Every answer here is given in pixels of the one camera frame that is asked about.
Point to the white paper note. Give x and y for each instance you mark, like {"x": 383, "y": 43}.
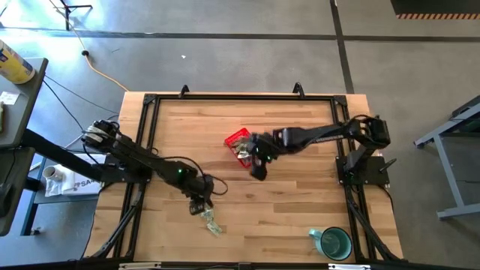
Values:
{"x": 8, "y": 97}

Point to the black yellow striped mat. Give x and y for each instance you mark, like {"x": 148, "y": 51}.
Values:
{"x": 435, "y": 9}

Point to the red plastic basket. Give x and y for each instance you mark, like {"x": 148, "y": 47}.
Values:
{"x": 234, "y": 139}

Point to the yellow white wipes canister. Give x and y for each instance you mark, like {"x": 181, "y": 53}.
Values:
{"x": 13, "y": 63}

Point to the white paper cup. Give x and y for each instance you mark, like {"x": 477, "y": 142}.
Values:
{"x": 52, "y": 173}

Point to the black tripod stand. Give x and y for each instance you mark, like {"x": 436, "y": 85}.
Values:
{"x": 69, "y": 11}

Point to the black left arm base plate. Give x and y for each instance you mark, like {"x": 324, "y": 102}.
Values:
{"x": 108, "y": 174}

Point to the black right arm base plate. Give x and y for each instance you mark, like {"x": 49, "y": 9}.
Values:
{"x": 375, "y": 173}

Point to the grey metal table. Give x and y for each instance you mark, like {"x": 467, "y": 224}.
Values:
{"x": 446, "y": 150}

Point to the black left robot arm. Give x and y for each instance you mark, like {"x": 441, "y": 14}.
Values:
{"x": 150, "y": 163}

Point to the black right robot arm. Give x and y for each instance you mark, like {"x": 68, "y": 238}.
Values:
{"x": 318, "y": 134}

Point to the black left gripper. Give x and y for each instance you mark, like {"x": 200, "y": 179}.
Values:
{"x": 199, "y": 191}

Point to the black aluminium table frame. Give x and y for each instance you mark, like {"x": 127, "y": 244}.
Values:
{"x": 240, "y": 97}

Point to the silver metal bracket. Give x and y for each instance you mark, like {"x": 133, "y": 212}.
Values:
{"x": 348, "y": 266}
{"x": 139, "y": 266}

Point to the white printed paper bag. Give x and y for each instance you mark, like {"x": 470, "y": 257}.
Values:
{"x": 80, "y": 183}

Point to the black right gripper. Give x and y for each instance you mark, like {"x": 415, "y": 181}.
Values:
{"x": 264, "y": 147}

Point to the teal ceramic mug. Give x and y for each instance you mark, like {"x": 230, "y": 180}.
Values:
{"x": 332, "y": 243}

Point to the dark grey side desk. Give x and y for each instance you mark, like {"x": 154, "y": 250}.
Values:
{"x": 18, "y": 108}

